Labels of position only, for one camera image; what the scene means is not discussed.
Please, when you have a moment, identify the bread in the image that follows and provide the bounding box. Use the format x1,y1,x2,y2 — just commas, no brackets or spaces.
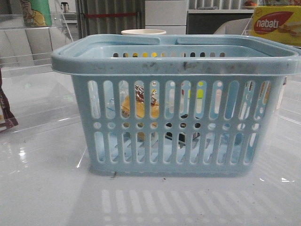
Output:
121,84,159,142

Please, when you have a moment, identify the plate of food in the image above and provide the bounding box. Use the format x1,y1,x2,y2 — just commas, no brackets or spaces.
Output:
244,0,257,7

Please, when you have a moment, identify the brown snack packet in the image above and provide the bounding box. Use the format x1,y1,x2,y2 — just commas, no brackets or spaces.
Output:
0,73,18,133

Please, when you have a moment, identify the green cartoon can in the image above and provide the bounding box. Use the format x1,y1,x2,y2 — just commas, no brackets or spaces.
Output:
20,0,52,27

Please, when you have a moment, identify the orange snack box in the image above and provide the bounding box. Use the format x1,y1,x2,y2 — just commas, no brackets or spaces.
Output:
246,81,289,111

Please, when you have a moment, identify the clear acrylic display shelf left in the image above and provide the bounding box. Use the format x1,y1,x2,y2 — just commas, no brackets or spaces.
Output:
0,12,79,133

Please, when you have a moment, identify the yellow nabati wafer box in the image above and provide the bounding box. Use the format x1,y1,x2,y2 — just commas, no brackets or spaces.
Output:
249,6,301,47

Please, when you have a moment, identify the white cabinet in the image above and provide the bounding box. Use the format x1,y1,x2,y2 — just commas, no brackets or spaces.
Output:
145,0,189,34

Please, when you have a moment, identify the light blue plastic basket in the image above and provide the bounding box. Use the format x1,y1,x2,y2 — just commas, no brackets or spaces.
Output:
51,34,301,175

